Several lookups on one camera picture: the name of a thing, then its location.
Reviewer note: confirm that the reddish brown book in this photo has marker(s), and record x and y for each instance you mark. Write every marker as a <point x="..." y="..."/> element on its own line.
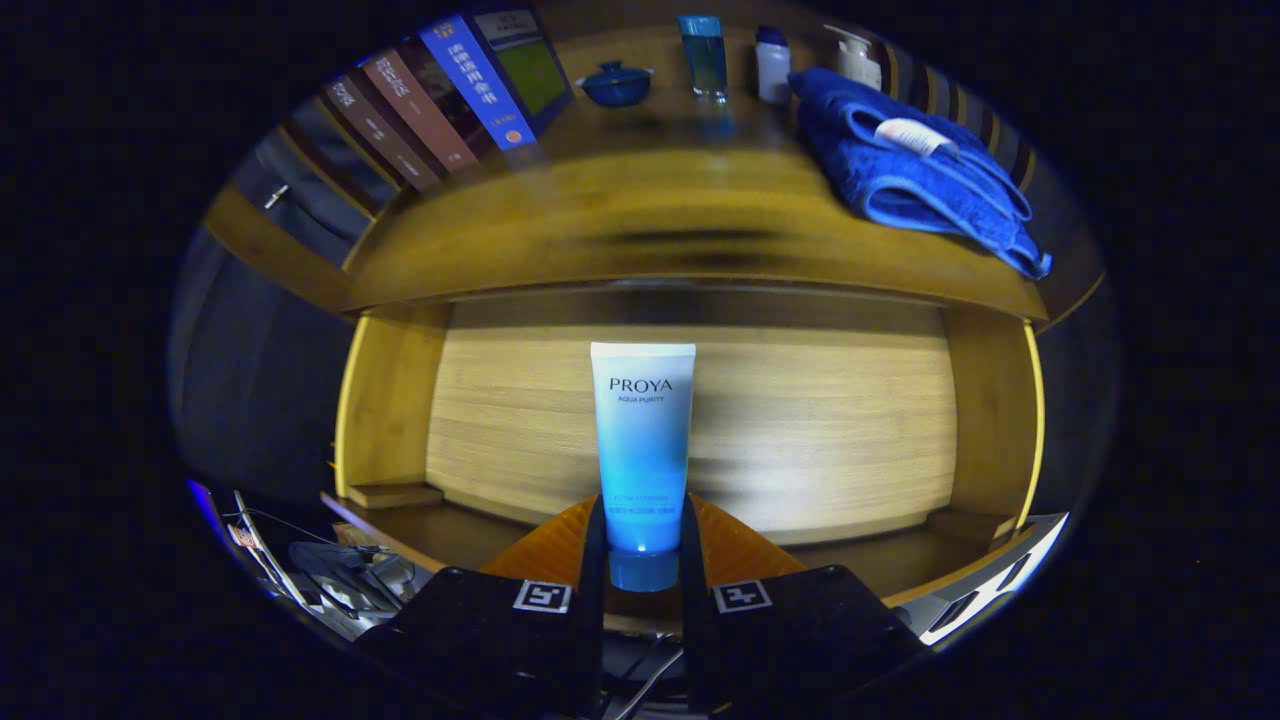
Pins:
<point x="425" y="110"/>

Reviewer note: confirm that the wooden drawer with black knob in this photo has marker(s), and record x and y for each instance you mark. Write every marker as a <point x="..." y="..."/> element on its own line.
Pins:
<point x="800" y="420"/>

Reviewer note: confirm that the blue towel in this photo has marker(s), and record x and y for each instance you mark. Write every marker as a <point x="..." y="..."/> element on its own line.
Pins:
<point x="900" y="185"/>

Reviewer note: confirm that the white bottle with blue cap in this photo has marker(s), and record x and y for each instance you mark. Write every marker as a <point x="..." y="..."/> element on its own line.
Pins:
<point x="773" y="70"/>

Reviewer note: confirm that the wooden countertop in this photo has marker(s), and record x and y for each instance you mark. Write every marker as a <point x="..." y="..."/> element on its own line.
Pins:
<point x="650" y="200"/>

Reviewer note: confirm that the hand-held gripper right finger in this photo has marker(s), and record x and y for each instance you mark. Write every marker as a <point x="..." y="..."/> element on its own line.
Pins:
<point x="692" y="560"/>

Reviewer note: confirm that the wooden cabinet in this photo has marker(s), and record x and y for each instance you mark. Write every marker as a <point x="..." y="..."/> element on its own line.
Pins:
<point x="280" y="255"/>

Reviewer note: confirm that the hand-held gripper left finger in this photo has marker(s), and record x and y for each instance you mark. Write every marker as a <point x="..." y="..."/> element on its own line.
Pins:
<point x="594" y="560"/>

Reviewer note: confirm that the blue lidded teacup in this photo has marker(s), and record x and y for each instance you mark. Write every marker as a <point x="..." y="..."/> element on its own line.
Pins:
<point x="615" y="87"/>

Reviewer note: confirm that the white pump bottle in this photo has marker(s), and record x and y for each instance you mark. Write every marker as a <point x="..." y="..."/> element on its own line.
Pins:
<point x="860" y="65"/>

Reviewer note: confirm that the dark brown book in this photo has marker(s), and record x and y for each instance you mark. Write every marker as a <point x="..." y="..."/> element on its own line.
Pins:
<point x="385" y="140"/>

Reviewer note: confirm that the clear blue bottle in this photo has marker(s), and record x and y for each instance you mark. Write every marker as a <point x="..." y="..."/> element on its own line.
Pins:
<point x="704" y="60"/>

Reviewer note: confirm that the metal clip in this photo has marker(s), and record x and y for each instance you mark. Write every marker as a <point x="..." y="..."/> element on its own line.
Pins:
<point x="276" y="196"/>

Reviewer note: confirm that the light blue cosmetic tube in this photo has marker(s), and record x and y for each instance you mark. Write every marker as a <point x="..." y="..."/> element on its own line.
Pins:
<point x="643" y="440"/>

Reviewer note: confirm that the thick blue book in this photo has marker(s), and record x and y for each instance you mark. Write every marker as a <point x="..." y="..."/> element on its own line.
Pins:
<point x="475" y="80"/>

